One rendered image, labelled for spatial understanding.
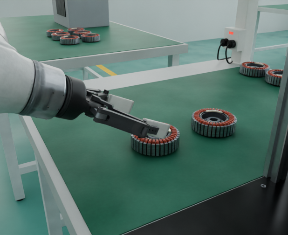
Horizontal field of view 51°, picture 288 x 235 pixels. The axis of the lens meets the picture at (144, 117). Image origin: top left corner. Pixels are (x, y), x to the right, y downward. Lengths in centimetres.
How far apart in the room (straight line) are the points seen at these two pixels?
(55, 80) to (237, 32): 99
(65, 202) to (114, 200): 8
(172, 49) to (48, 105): 134
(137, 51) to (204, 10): 439
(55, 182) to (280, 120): 43
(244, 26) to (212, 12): 471
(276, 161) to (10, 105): 45
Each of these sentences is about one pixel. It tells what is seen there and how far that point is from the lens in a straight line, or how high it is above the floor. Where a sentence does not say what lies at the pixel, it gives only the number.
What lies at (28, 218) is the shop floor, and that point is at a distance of 172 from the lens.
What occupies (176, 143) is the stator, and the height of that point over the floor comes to 77.
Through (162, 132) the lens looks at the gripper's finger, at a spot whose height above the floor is 83.
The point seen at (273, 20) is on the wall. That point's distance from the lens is 737.
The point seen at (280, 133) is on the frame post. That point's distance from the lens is 57.
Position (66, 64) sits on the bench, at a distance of 153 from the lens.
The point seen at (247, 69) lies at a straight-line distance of 126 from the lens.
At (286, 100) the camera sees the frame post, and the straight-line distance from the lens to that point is 55.
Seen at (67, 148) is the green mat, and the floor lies 75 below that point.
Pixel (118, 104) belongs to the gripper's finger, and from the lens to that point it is 69.
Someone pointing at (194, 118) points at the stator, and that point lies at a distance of 78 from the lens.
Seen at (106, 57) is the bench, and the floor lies 73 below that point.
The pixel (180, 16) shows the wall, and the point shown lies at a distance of 567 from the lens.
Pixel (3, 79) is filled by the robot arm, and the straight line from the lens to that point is 46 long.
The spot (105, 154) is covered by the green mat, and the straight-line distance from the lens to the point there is 68.
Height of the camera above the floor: 111
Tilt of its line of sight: 25 degrees down
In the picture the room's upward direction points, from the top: straight up
